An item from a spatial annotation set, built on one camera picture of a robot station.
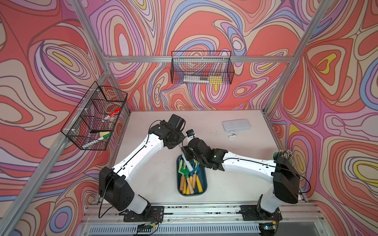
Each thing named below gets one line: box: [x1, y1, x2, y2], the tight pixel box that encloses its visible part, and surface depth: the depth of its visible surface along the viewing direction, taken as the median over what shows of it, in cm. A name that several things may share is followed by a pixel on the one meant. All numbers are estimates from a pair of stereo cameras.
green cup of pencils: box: [272, 148, 294, 167], surface depth 78 cm
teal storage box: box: [176, 154, 208, 197], surface depth 84 cm
